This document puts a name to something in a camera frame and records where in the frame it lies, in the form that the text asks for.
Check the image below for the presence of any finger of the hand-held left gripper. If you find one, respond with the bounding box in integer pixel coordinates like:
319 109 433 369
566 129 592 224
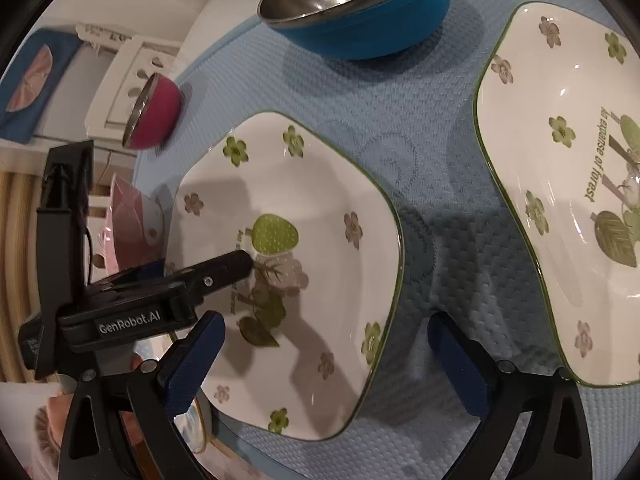
87 259 177 294
166 250 256 312

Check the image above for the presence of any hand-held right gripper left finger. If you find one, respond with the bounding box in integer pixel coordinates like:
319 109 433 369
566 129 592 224
57 310 226 480

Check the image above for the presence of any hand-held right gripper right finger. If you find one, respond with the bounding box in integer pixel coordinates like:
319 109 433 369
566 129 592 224
426 311 594 480

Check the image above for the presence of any light pink steel bowl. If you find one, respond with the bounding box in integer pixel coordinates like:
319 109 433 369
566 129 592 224
97 172 168 273

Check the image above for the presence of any small white floral plate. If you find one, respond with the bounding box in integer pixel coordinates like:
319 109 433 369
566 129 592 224
164 111 405 442

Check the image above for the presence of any magenta steel bowl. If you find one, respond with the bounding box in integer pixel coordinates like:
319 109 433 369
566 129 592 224
121 72 183 151

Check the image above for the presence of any large white floral plate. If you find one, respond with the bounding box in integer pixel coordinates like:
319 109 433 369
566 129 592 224
474 1 640 388

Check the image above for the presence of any blue steel bowl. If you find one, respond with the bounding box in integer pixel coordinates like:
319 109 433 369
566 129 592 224
257 0 452 61

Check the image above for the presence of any gold rimmed glass plate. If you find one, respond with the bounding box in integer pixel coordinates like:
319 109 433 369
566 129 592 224
175 392 217 456

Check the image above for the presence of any blue cloth with pink print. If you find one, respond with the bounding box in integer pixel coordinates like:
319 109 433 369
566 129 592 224
0 27 83 143

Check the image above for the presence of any grey cabinet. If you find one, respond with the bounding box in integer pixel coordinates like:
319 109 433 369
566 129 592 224
30 45 108 138

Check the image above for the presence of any white dining chair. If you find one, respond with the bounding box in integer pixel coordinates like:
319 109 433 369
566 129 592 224
84 35 181 133

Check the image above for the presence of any light blue textured placemat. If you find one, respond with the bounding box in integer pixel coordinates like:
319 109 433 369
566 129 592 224
131 0 640 480

